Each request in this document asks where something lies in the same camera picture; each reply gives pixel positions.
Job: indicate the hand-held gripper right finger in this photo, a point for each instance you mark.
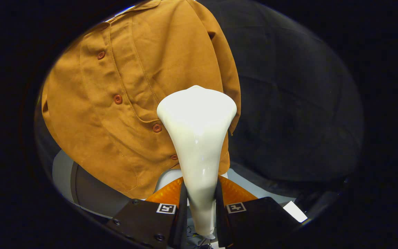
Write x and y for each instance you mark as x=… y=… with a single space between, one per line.
x=220 y=224

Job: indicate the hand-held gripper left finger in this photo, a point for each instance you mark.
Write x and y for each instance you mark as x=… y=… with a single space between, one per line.
x=183 y=221

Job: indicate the white garment steamer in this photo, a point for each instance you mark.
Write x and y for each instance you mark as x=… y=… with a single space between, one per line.
x=195 y=131

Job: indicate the orange button shirt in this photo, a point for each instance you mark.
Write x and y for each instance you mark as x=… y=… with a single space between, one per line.
x=98 y=138

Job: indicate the white flat panel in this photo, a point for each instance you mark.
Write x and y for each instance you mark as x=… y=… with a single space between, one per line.
x=295 y=211

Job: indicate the grey drawer cabinet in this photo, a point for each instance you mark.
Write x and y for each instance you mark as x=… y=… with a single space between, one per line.
x=62 y=176

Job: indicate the black backdrop cloth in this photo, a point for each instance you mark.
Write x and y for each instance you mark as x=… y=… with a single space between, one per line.
x=288 y=103

